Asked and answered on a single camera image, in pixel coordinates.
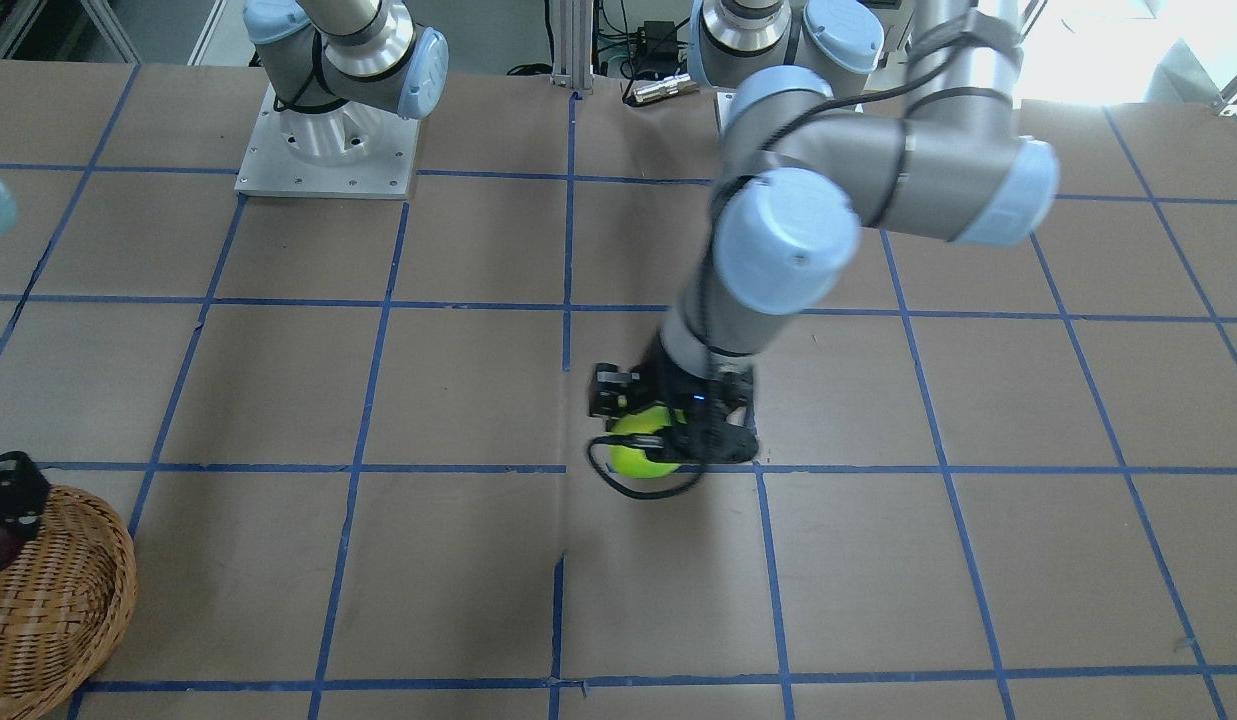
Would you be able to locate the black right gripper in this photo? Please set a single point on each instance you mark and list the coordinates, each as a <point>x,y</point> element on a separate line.
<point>8,492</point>

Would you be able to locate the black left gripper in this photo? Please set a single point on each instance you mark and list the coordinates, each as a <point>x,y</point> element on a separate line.
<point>670,384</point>

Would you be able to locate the green apple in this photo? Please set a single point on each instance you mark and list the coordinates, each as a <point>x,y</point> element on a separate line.
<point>638,451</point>

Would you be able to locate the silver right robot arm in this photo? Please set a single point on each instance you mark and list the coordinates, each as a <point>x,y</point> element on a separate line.
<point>196,265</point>

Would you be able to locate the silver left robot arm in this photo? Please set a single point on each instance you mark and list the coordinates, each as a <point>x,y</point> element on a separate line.
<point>810,160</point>

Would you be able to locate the woven wicker basket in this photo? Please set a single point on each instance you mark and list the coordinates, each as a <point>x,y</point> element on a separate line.
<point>65,603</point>

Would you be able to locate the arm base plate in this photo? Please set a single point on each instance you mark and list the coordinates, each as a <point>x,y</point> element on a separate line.
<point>354,152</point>
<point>724,102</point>

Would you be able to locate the aluminium frame post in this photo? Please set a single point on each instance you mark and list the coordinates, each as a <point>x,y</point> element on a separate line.
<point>572,26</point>

